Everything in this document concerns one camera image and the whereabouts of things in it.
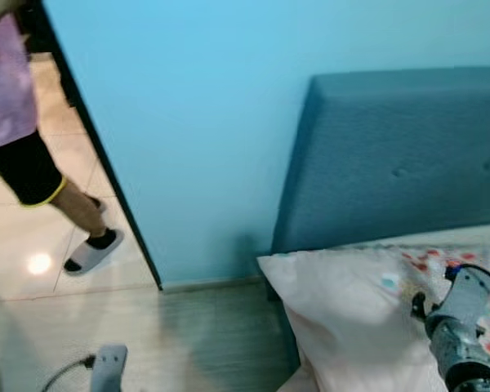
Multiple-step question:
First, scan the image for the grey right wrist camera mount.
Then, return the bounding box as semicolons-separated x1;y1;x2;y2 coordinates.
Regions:
431;265;490;332

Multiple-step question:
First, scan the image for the person in pink shirt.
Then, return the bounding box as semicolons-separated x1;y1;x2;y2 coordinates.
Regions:
0;0;125;277

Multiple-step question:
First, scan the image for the pink dotted pillow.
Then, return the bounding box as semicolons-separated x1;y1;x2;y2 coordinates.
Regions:
257;243;490;392

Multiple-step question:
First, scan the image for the beige sheeted bed mattress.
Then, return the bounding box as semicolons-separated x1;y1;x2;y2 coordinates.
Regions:
343;222;490;250

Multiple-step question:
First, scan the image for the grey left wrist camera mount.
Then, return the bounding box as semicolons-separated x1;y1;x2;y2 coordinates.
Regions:
90;343;130;392

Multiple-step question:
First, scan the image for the teal upholstered headboard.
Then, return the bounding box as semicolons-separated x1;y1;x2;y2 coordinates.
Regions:
269;67;490;256

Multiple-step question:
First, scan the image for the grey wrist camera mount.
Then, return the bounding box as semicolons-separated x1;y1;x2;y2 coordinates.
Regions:
431;265;490;332
90;343;130;392

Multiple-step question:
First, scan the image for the dark door frame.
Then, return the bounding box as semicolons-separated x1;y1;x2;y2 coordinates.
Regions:
16;0;164;291

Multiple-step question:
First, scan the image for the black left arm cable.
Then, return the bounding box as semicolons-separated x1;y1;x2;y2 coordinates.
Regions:
39;353;97;392

